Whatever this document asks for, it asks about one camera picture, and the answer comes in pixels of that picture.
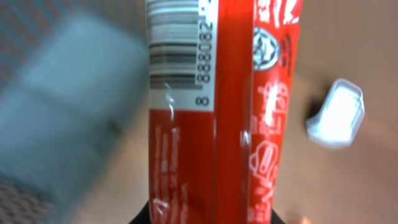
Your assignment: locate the white barcode scanner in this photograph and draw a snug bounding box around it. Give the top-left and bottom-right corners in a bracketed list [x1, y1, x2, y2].
[305, 78, 365, 150]

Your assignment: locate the red snack bar packet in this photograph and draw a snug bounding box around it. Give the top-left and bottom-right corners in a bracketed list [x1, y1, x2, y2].
[146, 0, 303, 224]

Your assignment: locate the grey plastic shopping basket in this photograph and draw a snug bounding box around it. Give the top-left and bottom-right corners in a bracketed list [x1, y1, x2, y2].
[1, 0, 149, 223]

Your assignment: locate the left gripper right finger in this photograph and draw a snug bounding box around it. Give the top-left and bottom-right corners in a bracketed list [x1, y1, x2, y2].
[270, 210, 286, 224]

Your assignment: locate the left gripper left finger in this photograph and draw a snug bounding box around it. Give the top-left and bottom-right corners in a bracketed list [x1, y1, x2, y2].
[129, 202, 151, 224]

